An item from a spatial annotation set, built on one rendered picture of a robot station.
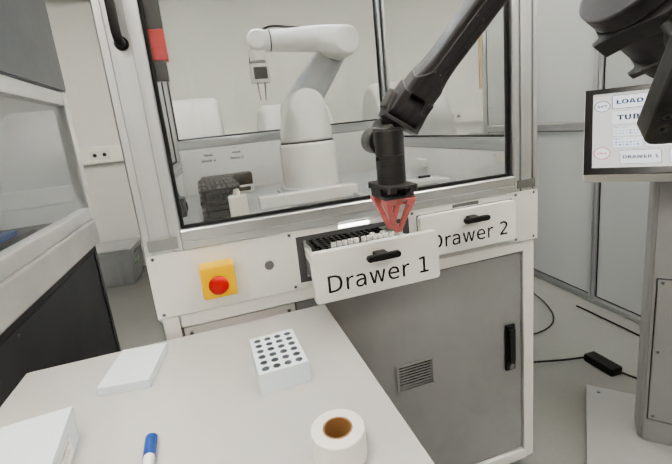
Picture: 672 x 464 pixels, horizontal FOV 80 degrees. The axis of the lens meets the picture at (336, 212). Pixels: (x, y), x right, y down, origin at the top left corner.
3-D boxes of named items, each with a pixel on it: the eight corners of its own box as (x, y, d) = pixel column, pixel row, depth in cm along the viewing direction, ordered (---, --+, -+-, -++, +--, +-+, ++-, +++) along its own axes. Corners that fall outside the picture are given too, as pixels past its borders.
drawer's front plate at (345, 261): (440, 276, 90) (438, 230, 88) (316, 305, 82) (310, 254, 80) (436, 274, 92) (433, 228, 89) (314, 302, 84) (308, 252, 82)
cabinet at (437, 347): (540, 469, 132) (542, 237, 115) (220, 600, 104) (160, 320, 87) (407, 335, 221) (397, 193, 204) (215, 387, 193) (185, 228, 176)
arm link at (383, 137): (379, 126, 74) (407, 123, 75) (367, 125, 81) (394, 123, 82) (381, 163, 76) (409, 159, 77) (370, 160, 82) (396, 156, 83)
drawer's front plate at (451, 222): (516, 238, 110) (515, 200, 108) (422, 259, 103) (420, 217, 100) (511, 237, 112) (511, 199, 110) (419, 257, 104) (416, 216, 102)
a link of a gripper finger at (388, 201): (402, 224, 86) (400, 181, 84) (418, 232, 80) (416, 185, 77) (373, 229, 84) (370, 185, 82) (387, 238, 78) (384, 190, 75)
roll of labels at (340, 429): (309, 441, 55) (305, 416, 54) (358, 427, 56) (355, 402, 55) (320, 484, 48) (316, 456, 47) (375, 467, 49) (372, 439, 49)
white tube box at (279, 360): (311, 380, 67) (308, 360, 67) (261, 396, 65) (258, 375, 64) (294, 345, 79) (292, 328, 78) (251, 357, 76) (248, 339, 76)
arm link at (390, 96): (394, 86, 74) (431, 108, 77) (374, 91, 85) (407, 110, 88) (365, 144, 75) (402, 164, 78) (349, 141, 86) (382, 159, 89)
